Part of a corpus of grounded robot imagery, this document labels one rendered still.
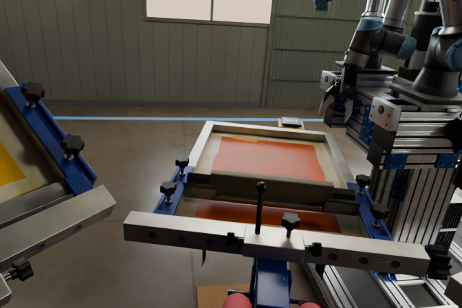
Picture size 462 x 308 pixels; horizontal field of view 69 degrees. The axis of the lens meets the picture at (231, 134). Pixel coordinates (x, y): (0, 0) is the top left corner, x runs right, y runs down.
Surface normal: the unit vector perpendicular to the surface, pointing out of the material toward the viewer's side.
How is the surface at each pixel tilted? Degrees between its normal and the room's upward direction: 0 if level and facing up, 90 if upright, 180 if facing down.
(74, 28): 90
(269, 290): 0
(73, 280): 0
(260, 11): 90
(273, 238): 0
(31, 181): 32
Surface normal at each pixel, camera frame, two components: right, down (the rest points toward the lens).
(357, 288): 0.07, -0.92
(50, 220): 0.48, -0.64
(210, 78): 0.15, 0.38
